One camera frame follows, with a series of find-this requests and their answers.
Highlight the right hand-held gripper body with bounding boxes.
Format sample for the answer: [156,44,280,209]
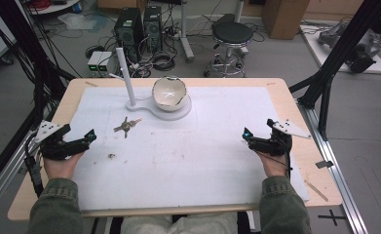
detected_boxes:
[248,118,312,157]

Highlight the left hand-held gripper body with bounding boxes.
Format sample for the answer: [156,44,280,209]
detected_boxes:
[33,120,92,161]

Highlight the small metal star piece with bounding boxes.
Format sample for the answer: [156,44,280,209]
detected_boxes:
[113,116,143,138]

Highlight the white key hanger stand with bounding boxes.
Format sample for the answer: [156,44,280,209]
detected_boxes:
[108,47,193,122]

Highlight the person's left hand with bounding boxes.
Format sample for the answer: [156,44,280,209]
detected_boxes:
[43,151,86,180]

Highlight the person's right hand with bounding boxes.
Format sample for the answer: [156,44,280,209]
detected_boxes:
[255,150,293,178]

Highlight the white table mat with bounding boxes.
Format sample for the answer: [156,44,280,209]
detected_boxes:
[71,85,310,212]

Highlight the wooden stick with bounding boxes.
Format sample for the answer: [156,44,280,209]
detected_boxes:
[304,179,329,203]

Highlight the white power supply box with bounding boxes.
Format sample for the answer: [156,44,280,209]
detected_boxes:
[87,51,104,73]
[97,51,114,73]

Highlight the white eggshell-shaped bowl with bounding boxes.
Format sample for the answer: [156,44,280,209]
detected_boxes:
[151,75,188,112]

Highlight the black round stool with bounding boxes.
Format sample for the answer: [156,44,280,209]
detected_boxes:
[204,20,254,78]

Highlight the black computer tower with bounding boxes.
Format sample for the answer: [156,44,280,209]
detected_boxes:
[113,7,144,53]
[142,5,164,53]

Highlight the white board with devices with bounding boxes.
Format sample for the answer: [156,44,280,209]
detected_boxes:
[299,22,381,75]

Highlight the person's legs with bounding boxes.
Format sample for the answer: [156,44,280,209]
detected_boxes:
[120,212,239,234]

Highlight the white metal stand leg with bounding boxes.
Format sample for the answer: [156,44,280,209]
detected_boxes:
[177,0,196,63]

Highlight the brown cardboard box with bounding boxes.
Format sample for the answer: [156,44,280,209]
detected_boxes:
[261,0,311,41]

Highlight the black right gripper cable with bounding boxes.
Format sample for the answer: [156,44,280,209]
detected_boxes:
[262,142,293,180]

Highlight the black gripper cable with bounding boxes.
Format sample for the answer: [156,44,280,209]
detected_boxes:
[262,142,293,180]
[23,133,46,198]

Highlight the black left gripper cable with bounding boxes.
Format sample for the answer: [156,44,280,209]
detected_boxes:
[23,133,46,198]

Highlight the aluminium rail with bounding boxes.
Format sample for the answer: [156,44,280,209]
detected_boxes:
[296,97,369,234]
[0,130,40,222]

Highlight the black metal frame strut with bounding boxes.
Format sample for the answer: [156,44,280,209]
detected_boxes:
[288,0,381,141]
[0,0,77,196]

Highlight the coiled black cables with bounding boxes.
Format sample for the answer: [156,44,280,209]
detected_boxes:
[150,51,176,72]

